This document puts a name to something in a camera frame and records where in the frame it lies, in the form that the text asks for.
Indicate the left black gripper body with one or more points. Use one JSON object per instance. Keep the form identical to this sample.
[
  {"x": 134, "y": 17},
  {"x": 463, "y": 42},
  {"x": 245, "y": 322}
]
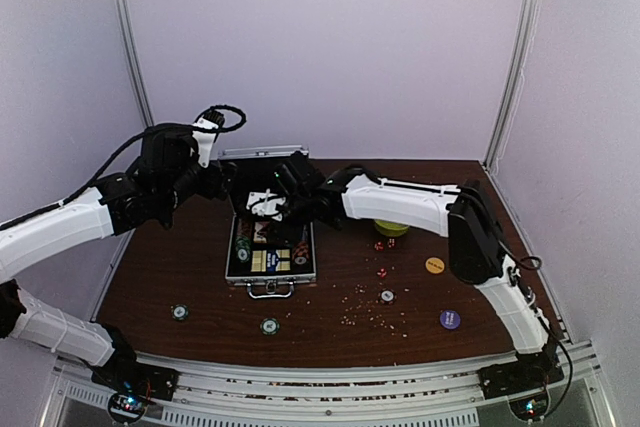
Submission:
[{"x": 183, "y": 187}]

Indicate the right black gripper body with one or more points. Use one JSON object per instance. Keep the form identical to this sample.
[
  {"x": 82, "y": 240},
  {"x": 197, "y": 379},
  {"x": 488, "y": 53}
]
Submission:
[{"x": 298, "y": 208}]

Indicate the red white card deck box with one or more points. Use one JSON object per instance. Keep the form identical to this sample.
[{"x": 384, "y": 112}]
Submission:
[{"x": 260, "y": 233}]

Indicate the silver aluminium poker case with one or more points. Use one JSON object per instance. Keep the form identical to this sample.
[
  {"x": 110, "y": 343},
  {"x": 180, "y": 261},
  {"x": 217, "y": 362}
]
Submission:
[{"x": 254, "y": 170}]

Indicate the blue gold card deck box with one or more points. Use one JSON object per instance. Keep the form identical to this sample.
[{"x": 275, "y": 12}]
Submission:
[{"x": 271, "y": 261}]

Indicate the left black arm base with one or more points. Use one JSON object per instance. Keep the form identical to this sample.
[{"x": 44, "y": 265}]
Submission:
[{"x": 126, "y": 375}]

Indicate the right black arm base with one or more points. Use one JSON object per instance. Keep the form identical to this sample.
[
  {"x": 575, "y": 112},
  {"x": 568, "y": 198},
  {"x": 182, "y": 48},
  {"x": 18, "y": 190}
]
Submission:
[{"x": 520, "y": 377}]

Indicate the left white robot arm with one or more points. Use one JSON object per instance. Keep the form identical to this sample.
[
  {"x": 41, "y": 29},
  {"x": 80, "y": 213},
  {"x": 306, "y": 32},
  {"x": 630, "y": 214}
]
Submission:
[{"x": 47, "y": 232}]

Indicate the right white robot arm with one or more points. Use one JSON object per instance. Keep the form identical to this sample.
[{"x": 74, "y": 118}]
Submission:
[{"x": 478, "y": 252}]

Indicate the green chip stack in case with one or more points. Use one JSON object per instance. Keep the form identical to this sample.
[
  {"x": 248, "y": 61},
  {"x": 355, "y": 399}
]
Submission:
[{"x": 242, "y": 242}]

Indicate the green poker chip middle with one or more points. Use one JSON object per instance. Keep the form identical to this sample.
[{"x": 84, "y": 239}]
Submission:
[{"x": 269, "y": 326}]

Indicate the green poker chip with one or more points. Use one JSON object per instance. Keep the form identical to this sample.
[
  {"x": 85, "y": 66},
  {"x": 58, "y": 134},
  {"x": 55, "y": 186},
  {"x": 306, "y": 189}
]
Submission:
[
  {"x": 179, "y": 312},
  {"x": 269, "y": 326}
]

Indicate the lime green bowl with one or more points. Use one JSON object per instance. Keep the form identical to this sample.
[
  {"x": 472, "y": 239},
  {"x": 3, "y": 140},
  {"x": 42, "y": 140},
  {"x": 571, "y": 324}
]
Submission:
[{"x": 391, "y": 229}]

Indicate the black red poker chip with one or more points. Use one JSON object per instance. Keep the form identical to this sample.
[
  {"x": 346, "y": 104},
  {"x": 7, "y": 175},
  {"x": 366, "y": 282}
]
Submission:
[{"x": 386, "y": 297}]

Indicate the green poker chip left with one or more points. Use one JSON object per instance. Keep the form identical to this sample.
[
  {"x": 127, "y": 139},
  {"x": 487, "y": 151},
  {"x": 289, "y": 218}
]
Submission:
[{"x": 179, "y": 312}]

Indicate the yellow round button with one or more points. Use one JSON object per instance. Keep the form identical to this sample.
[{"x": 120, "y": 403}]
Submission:
[{"x": 435, "y": 265}]

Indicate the purple round button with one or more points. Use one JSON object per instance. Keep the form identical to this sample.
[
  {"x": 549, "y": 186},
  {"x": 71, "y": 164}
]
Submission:
[{"x": 450, "y": 319}]

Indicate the left aluminium frame post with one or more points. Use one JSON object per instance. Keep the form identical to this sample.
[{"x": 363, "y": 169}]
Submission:
[{"x": 133, "y": 63}]

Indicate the aluminium frame post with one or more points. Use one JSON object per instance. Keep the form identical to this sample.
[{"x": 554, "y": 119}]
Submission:
[
  {"x": 133, "y": 63},
  {"x": 522, "y": 43}
]

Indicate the right aluminium frame post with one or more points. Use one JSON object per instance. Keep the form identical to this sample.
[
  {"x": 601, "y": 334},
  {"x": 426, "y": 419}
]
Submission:
[{"x": 522, "y": 43}]

